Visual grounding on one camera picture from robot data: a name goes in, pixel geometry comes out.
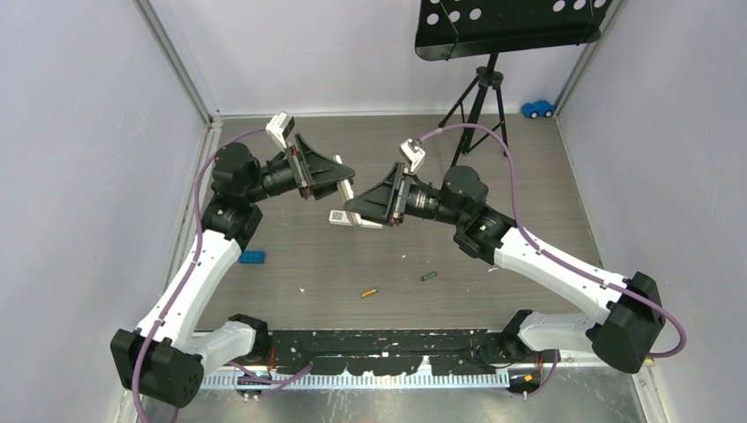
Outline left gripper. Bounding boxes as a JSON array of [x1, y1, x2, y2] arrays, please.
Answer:
[[245, 135, 355, 204]]

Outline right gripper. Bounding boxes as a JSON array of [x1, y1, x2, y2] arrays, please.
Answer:
[[346, 161, 466, 226]]

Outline white remote control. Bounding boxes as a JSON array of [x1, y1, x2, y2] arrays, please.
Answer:
[[329, 210, 383, 229], [337, 178, 354, 204]]

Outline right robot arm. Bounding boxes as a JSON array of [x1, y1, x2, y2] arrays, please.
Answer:
[[344, 162, 665, 374]]

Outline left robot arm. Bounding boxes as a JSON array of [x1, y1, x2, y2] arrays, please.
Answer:
[[110, 134, 355, 413]]

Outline orange battery lower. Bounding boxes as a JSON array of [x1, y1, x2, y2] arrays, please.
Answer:
[[360, 288, 379, 298]]

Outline green battery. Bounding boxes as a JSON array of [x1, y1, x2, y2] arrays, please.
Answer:
[[420, 271, 438, 281]]

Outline blue toy brick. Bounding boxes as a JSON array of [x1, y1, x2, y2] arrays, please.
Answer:
[[238, 250, 266, 264]]

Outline black music stand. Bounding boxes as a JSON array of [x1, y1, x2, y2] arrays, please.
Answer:
[[414, 0, 611, 160]]

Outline blue toy car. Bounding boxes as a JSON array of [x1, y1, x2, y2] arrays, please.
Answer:
[[521, 100, 555, 119]]

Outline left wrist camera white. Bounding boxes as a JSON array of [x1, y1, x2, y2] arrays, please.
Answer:
[[265, 112, 295, 151]]

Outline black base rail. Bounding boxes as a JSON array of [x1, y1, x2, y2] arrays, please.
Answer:
[[233, 329, 561, 376]]

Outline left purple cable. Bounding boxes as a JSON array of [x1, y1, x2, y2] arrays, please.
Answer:
[[130, 128, 272, 423]]

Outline purple cable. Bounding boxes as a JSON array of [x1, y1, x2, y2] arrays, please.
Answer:
[[417, 122, 688, 359], [130, 128, 272, 423]]

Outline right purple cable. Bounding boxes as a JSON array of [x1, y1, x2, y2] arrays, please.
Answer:
[[417, 122, 688, 359]]

